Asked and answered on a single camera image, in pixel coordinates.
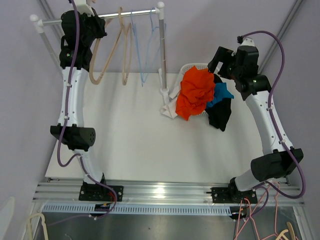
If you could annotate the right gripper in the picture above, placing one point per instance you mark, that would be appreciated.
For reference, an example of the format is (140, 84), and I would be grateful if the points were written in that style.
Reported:
(224, 56)

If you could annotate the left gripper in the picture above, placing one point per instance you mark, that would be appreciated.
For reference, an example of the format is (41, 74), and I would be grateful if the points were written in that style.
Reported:
(99, 23)

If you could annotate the blue t shirt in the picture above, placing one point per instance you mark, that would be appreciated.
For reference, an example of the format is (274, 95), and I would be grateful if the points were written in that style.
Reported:
(220, 92)

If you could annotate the orange t shirt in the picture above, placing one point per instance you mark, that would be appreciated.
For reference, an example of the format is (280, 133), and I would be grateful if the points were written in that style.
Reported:
(195, 92)

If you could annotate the black t shirt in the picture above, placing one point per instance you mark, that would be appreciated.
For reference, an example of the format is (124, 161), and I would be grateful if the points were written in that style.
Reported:
(220, 113)

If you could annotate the light blue wire hanger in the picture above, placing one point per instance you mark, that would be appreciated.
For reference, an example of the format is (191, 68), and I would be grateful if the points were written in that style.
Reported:
(152, 49)
(134, 30)

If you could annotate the green white t shirt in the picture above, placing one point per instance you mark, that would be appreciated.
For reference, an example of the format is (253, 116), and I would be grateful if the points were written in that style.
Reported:
(170, 98)

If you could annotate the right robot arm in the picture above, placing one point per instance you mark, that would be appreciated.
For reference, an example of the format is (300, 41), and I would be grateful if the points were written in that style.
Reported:
(280, 158)

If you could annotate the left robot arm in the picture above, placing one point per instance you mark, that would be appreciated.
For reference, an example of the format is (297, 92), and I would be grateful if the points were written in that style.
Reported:
(80, 31)

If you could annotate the beige hanger on floor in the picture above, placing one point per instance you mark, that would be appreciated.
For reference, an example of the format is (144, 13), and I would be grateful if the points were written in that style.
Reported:
(32, 223)

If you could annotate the white laundry basket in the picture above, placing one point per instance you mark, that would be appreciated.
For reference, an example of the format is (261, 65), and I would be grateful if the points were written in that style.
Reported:
(195, 67)

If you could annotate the clothes rack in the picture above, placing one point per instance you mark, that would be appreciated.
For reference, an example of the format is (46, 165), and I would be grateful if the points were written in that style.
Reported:
(39, 24)

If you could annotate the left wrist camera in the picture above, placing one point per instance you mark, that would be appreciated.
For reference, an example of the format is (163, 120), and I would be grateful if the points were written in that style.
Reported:
(84, 6)

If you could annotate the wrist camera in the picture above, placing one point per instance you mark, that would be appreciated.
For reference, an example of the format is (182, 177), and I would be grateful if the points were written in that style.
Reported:
(84, 6)
(245, 41)

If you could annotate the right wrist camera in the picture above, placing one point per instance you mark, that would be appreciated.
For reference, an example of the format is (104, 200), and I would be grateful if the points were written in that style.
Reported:
(245, 41)

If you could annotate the aluminium rail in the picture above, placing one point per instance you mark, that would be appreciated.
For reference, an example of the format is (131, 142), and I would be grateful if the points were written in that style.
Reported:
(64, 190)

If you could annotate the pink wire hanger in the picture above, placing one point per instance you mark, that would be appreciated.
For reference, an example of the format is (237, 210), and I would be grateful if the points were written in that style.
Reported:
(287, 234)

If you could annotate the white cable duct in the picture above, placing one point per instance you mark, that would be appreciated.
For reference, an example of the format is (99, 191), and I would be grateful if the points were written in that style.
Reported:
(193, 210)

